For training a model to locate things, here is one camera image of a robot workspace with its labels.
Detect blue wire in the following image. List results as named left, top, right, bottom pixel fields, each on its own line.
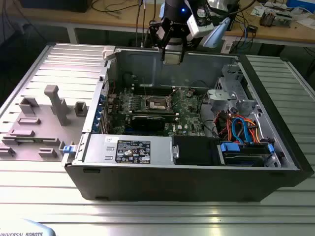
left=231, top=117, right=254, bottom=145

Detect silver metal drive cage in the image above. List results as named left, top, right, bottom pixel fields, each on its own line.
left=206, top=64, right=263, bottom=116

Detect metal heat sink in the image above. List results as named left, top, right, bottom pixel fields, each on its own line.
left=259, top=11, right=278, bottom=28

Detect white paper sheet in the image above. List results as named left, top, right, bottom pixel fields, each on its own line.
left=251, top=6, right=266, bottom=17

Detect black graphics card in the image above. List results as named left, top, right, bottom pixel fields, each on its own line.
left=126, top=113, right=167, bottom=131

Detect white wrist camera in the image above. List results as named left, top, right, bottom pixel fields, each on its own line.
left=186, top=9, right=214, bottom=39

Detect tall black box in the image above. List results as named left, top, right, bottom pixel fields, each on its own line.
left=227, top=13, right=239, bottom=31

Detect wooden desk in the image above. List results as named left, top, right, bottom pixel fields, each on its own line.
left=0, top=0, right=315, bottom=48

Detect green RAM stick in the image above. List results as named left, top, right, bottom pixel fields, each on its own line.
left=14, top=138, right=44, bottom=144

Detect blue card retention tabs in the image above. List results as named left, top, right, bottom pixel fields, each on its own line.
left=92, top=94, right=106, bottom=135

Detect red orange wire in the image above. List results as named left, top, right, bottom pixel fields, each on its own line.
left=215, top=111, right=234, bottom=143

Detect silver power supply unit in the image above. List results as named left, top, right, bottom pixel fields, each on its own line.
left=82, top=134, right=173, bottom=166

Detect black monitor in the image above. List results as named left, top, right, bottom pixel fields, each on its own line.
left=19, top=0, right=90, bottom=13

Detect grey electronic device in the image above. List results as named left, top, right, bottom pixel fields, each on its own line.
left=275, top=11, right=294, bottom=28

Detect hard disk in blue carrier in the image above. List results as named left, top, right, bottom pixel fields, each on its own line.
left=220, top=141, right=275, bottom=168

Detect black wire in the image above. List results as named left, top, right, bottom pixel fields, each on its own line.
left=199, top=94, right=219, bottom=138

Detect black RAM slot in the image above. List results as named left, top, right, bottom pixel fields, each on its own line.
left=127, top=109, right=179, bottom=118

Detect pale blue teach pendant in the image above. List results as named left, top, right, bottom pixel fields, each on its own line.
left=0, top=218, right=57, bottom=236

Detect CPU socket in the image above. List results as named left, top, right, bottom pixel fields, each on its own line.
left=144, top=95, right=173, bottom=111

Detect black PC case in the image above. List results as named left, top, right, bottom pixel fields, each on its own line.
left=61, top=45, right=315, bottom=203

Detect green motherboard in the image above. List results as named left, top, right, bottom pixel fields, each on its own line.
left=112, top=86, right=207, bottom=138

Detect blue cable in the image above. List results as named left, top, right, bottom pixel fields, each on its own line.
left=242, top=23, right=250, bottom=53

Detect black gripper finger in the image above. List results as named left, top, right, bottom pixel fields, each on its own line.
left=149, top=20, right=166, bottom=62
left=180, top=26, right=188, bottom=63

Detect metal socket cover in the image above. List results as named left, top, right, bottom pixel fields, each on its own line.
left=167, top=86, right=185, bottom=110

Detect grey parts rack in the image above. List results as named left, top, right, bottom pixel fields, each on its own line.
left=0, top=85, right=91, bottom=162

